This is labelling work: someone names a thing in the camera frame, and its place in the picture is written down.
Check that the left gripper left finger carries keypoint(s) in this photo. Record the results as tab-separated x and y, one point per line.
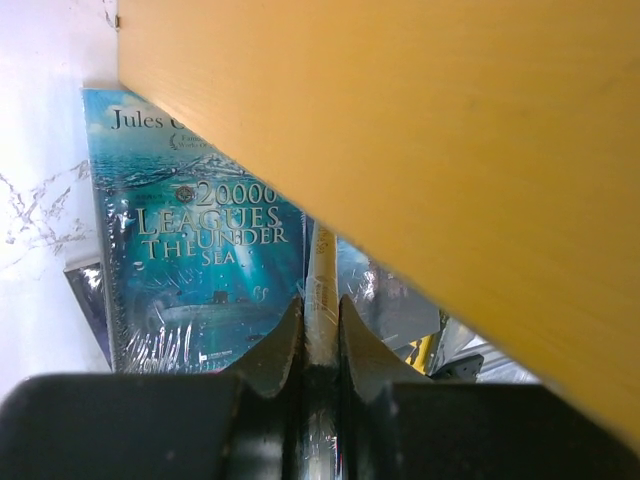
275	362

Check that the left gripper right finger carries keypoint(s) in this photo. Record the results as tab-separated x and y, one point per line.
370	364

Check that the dark Wuthering Heights book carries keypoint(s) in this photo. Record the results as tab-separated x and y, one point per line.
394	312

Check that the light blue cat book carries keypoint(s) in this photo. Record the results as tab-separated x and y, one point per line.
321	309

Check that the blue 20000 Leagues book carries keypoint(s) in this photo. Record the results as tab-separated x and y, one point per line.
200	259

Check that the yellow wooden two-slot shelf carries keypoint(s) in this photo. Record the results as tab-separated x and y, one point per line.
485	151

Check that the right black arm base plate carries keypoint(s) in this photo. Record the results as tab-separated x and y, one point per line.
465	369

